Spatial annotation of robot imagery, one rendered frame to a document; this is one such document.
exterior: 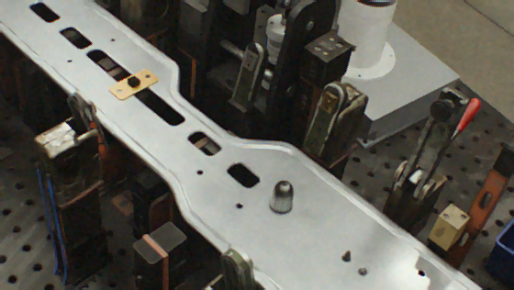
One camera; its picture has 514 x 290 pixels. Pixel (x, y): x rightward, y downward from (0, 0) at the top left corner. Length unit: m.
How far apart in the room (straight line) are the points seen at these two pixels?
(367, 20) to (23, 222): 0.82
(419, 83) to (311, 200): 0.66
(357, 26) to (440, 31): 1.78
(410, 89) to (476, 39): 1.75
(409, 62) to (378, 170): 0.30
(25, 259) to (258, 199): 0.50
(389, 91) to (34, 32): 0.78
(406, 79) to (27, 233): 0.90
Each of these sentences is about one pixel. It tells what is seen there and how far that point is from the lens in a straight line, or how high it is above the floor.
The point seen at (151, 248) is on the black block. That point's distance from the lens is 0.94.
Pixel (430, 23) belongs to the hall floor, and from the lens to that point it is 3.29.
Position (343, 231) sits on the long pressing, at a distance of 0.97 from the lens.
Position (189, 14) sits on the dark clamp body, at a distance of 1.22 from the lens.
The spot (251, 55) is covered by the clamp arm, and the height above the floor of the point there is 1.09.
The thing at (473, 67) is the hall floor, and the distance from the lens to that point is 3.10.
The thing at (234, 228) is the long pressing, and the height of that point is 1.00.
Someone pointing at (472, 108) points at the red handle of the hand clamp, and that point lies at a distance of 1.01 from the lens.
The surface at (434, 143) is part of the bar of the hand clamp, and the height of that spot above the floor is 1.13.
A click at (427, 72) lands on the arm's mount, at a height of 0.80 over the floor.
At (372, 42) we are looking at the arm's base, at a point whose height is 0.88.
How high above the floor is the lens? 1.76
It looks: 46 degrees down
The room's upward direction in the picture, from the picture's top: 9 degrees clockwise
